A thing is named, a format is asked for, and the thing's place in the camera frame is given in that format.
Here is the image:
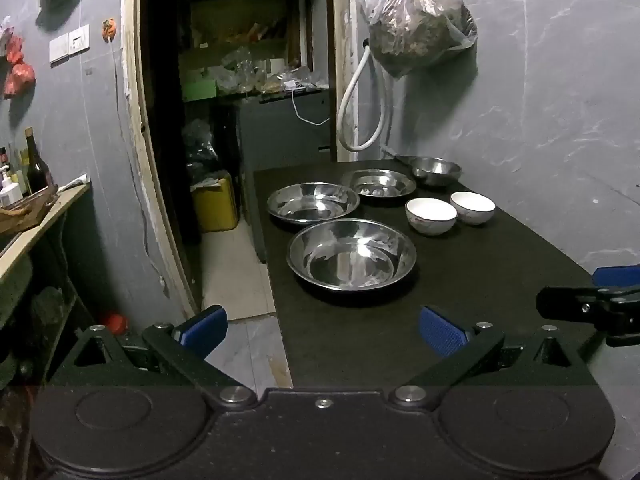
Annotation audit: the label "wooden door frame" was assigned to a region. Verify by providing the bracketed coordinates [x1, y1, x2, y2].
[119, 0, 359, 317]

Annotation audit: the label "clear bag of dried goods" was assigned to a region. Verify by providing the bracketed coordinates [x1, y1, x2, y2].
[359, 0, 479, 79]

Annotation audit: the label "dark grey cabinet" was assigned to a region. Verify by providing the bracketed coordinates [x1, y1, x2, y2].
[237, 89, 334, 264]

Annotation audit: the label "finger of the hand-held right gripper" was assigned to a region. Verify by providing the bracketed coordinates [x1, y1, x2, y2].
[535, 285, 640, 347]
[592, 265, 640, 289]

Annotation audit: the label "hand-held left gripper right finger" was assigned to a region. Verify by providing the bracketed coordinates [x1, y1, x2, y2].
[390, 306, 598, 409]

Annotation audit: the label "white ceramic bowl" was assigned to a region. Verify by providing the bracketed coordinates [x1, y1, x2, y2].
[405, 197, 458, 237]
[449, 190, 497, 226]

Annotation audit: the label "wooden shelf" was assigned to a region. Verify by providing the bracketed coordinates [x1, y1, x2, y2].
[0, 181, 92, 282]

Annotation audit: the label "red mesh bags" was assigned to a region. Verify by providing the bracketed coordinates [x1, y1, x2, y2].
[3, 34, 37, 99]

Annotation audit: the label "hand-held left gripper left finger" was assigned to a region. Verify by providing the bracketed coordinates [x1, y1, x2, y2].
[47, 305, 258, 409]

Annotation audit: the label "small steel bowl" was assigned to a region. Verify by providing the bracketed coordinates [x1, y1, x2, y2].
[409, 156, 462, 187]

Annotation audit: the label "green box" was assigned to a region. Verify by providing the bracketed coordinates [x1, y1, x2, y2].
[182, 80, 218, 103]

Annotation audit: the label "white flexible hose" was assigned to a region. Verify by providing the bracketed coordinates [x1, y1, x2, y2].
[337, 41, 397, 153]

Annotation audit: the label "black plastic bags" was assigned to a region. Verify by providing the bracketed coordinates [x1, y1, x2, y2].
[181, 119, 222, 182]

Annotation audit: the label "white pump bottle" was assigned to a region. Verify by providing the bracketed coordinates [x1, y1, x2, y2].
[0, 164, 24, 209]

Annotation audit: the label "red-capped dark jar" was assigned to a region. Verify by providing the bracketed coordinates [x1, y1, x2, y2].
[101, 312, 129, 337]

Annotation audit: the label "wooden tray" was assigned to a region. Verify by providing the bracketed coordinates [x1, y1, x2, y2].
[0, 184, 59, 234]

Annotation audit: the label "thin white cable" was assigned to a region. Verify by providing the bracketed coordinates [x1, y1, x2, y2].
[289, 85, 332, 126]

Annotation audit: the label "pile of clear plastic bags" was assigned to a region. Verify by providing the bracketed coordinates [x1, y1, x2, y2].
[217, 46, 327, 97]

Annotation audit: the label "white wall switch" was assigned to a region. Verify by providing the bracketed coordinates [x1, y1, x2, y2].
[48, 24, 91, 65]

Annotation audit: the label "dark glass bottle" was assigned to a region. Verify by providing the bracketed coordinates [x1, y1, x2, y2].
[23, 127, 55, 195]

